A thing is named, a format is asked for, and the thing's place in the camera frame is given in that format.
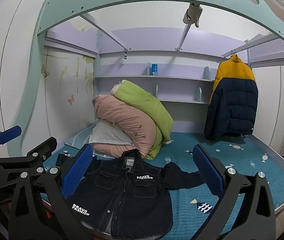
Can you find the green quilt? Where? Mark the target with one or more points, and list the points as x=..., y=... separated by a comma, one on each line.
x=144, y=100

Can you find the white wardrobe with butterfly print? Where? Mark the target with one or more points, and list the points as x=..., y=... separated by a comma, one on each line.
x=67, y=92

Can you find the red box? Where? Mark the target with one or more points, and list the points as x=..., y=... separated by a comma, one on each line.
x=48, y=213

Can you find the striped blue pillow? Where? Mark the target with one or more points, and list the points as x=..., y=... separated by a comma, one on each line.
x=79, y=138

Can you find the beige cloth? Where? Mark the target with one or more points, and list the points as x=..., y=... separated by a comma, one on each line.
x=192, y=15

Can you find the plain white wardrobe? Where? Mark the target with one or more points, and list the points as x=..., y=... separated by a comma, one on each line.
x=274, y=105

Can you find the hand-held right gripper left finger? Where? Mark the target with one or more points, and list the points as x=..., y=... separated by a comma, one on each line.
x=78, y=170

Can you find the teal quilted bed cover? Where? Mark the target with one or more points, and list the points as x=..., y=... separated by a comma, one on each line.
x=182, y=205

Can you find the pink quilt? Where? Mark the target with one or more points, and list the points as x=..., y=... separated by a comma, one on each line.
x=124, y=120

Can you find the dark denim jacket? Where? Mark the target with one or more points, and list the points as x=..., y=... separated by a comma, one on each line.
x=132, y=200

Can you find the blue box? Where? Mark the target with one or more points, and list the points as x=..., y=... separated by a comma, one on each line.
x=154, y=69

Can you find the lavender wall shelf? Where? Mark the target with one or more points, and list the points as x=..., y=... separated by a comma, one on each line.
x=182, y=78

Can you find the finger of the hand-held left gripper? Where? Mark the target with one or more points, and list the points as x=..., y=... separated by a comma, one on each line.
x=41, y=148
x=9, y=133

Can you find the mint loft bed frame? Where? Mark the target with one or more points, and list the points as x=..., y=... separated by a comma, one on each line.
x=157, y=0

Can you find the black hanging tag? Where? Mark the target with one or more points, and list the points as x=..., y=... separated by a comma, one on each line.
x=125, y=55

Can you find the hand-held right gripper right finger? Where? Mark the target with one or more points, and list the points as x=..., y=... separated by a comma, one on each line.
x=207, y=170

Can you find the white pillow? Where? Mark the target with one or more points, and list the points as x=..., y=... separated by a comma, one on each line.
x=109, y=135

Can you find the yellow and navy puffer jacket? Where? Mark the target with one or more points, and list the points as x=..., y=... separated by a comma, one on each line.
x=232, y=100

